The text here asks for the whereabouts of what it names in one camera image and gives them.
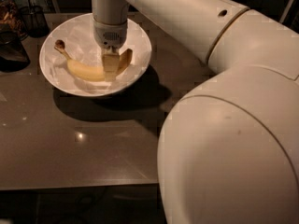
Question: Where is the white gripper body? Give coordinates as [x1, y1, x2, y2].
[93, 21, 128, 49]

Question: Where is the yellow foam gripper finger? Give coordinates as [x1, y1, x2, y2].
[102, 47, 120, 82]

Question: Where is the yellow banana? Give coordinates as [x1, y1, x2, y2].
[54, 40, 133, 82]

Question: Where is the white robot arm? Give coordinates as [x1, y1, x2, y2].
[92, 0, 299, 224]

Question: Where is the white bowl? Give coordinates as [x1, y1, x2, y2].
[38, 12, 153, 98]

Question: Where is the white paper lining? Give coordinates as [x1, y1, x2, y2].
[43, 19, 150, 93]

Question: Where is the black round pot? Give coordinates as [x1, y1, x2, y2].
[0, 31, 30, 72]

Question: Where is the dark glass container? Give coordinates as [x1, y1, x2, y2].
[0, 0, 27, 39]

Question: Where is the black wire mesh cup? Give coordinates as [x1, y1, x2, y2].
[20, 6, 50, 38]

